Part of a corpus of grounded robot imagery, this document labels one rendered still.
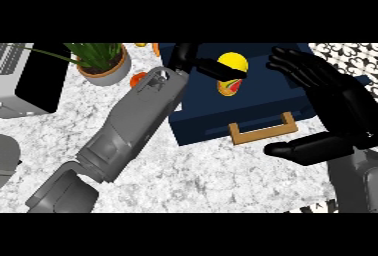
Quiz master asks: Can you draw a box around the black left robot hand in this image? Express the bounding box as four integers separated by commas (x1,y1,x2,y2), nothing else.
168,42,248,82

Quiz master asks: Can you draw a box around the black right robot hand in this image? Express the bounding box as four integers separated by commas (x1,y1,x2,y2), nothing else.
262,46,378,167

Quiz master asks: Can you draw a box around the navy blue drawer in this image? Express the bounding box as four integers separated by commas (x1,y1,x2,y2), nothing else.
157,42,373,147

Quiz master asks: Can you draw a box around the orange fruit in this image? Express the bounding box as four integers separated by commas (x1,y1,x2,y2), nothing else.
128,71,149,88

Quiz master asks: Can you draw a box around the green potted plant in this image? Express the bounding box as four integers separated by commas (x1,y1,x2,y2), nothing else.
20,42,132,87

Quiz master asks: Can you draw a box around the grey and black appliance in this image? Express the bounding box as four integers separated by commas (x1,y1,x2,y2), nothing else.
0,42,73,120

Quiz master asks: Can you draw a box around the grey rounded object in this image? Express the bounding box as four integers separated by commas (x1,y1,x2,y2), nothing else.
0,133,23,189

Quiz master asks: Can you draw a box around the wooden drawer handle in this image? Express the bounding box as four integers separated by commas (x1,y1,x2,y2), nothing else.
227,111,299,146

